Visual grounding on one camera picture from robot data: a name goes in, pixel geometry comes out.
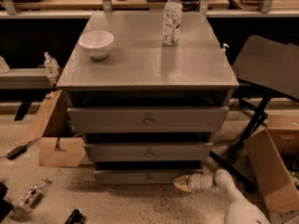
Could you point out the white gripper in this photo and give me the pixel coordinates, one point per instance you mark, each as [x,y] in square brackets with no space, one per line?
[197,182]

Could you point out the grey bottom drawer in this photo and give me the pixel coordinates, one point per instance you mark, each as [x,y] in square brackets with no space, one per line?
[140,177]

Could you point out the grey drawer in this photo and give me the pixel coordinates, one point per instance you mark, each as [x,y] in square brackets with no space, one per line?
[147,119]
[140,177]
[148,151]

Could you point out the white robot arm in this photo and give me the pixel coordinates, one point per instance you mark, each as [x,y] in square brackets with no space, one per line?
[240,210]

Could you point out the grey middle drawer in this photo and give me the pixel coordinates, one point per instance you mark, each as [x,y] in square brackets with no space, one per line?
[148,151]

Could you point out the grey top drawer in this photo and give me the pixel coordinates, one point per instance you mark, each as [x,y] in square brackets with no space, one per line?
[147,119]

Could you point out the grey wooden drawer cabinet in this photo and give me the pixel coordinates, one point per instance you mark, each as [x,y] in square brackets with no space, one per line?
[141,71]

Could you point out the cardboard box at right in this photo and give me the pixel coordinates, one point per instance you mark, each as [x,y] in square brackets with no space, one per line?
[265,148]

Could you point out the cardboard box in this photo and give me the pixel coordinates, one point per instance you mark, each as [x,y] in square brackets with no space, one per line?
[265,148]
[57,146]

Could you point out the black object on floor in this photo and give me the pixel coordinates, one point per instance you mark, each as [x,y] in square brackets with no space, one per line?
[74,218]

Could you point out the cardboard box at left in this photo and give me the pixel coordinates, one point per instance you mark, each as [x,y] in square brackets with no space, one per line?
[57,146]

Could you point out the small pump dispenser bottle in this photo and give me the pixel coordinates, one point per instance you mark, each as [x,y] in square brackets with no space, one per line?
[225,48]

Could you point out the black folding side table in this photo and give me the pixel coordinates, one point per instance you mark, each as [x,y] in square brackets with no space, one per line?
[273,67]

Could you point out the plastic bottle on floor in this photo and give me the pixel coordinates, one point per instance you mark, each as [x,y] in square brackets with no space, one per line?
[30,197]

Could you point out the clear plastic water bottle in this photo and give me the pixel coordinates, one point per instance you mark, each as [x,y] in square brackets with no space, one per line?
[172,22]

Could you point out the white ceramic bowl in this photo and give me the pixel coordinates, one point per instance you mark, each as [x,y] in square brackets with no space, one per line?
[97,44]

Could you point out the clear bottle on bench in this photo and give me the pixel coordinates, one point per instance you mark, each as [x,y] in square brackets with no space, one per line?
[51,65]

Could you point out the grey low bench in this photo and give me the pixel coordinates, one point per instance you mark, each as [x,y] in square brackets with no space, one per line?
[25,85]

